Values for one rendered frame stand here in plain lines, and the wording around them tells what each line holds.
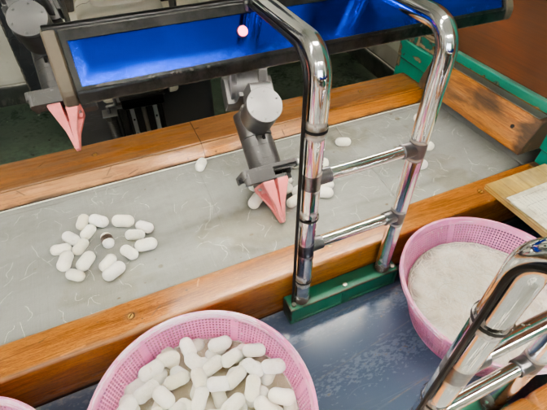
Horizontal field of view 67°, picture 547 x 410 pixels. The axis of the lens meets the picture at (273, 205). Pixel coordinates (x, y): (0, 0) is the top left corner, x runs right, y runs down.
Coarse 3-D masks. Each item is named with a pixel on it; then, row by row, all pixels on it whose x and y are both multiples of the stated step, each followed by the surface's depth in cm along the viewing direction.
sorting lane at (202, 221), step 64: (384, 128) 94; (448, 128) 94; (128, 192) 78; (192, 192) 78; (384, 192) 78; (0, 256) 67; (192, 256) 67; (256, 256) 67; (0, 320) 59; (64, 320) 59
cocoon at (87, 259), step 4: (88, 252) 65; (92, 252) 65; (84, 256) 64; (88, 256) 64; (92, 256) 65; (80, 260) 64; (84, 260) 64; (88, 260) 64; (92, 260) 65; (76, 264) 64; (80, 264) 63; (84, 264) 64; (88, 264) 64; (80, 268) 63; (84, 268) 64; (88, 268) 64
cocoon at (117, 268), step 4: (112, 264) 63; (116, 264) 63; (120, 264) 63; (124, 264) 64; (108, 268) 62; (112, 268) 63; (116, 268) 63; (120, 268) 63; (124, 268) 64; (104, 272) 62; (108, 272) 62; (112, 272) 62; (116, 272) 63; (120, 272) 63; (104, 276) 62; (108, 276) 62; (112, 276) 62; (116, 276) 63; (108, 280) 62; (112, 280) 63
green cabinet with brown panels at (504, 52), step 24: (528, 0) 75; (480, 24) 85; (504, 24) 80; (528, 24) 76; (432, 48) 97; (480, 48) 87; (504, 48) 82; (528, 48) 77; (480, 72) 87; (504, 72) 83; (528, 72) 79; (528, 96) 79
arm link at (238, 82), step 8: (248, 72) 71; (256, 72) 71; (264, 72) 70; (232, 80) 69; (240, 80) 70; (248, 80) 70; (256, 80) 71; (264, 80) 71; (232, 88) 70; (240, 88) 70; (232, 96) 71
